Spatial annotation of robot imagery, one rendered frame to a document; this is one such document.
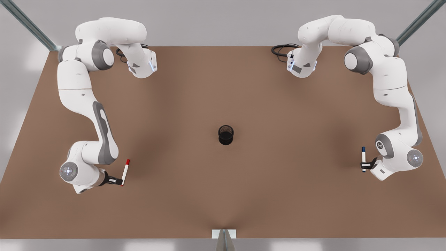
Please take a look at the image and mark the red capped white marker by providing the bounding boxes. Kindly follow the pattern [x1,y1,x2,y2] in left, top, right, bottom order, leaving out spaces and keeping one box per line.
[121,159,130,187]

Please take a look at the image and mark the black mesh pen cup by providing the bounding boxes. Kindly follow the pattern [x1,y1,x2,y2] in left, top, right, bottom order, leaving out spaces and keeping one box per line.
[218,125,234,145]

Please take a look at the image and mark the black cable loop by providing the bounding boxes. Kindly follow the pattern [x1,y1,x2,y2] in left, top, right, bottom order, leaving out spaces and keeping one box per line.
[271,44,301,63]
[116,44,150,63]

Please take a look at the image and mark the silver frame post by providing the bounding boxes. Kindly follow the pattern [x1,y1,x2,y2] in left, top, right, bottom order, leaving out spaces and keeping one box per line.
[212,229,237,251]
[0,0,62,52]
[395,0,446,46]

